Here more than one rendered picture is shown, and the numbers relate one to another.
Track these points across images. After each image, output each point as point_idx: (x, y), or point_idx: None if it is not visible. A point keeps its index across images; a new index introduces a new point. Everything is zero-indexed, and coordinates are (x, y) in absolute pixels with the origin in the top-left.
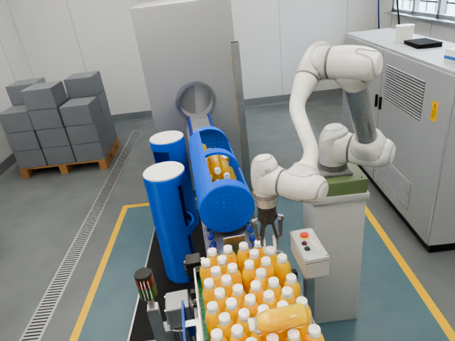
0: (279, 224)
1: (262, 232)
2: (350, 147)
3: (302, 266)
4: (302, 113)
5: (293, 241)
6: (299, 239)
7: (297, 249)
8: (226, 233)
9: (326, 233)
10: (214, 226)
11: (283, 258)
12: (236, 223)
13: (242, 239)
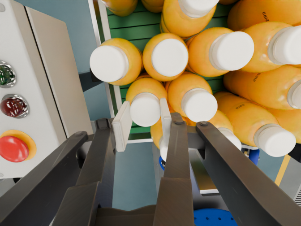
0: (24, 196)
1: (186, 151)
2: None
3: (57, 45)
4: None
5: (66, 135)
6: (34, 130)
7: (51, 94)
8: (208, 206)
9: None
10: None
11: (103, 53)
12: (196, 225)
13: (201, 179)
